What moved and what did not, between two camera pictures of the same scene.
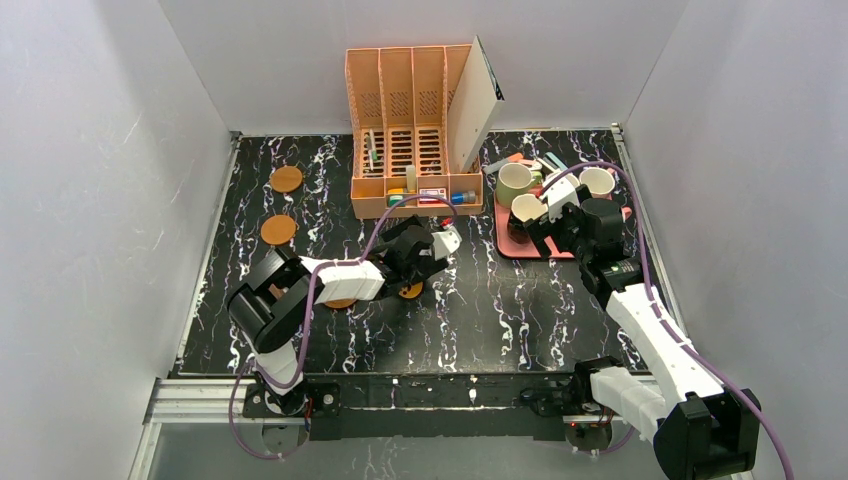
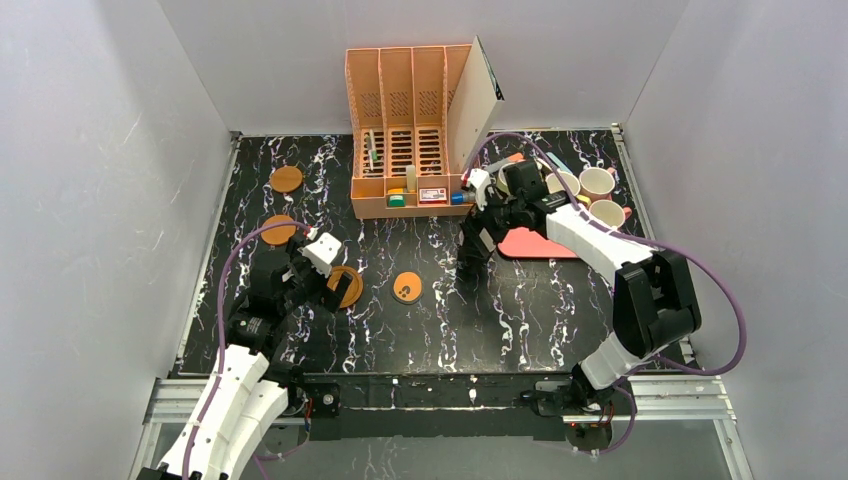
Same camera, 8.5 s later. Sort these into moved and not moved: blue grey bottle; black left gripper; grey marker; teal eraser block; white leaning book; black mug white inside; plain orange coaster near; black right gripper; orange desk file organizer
Moved: black mug white inside; black right gripper; black left gripper
Not moved: orange desk file organizer; grey marker; teal eraser block; blue grey bottle; white leaning book; plain orange coaster near
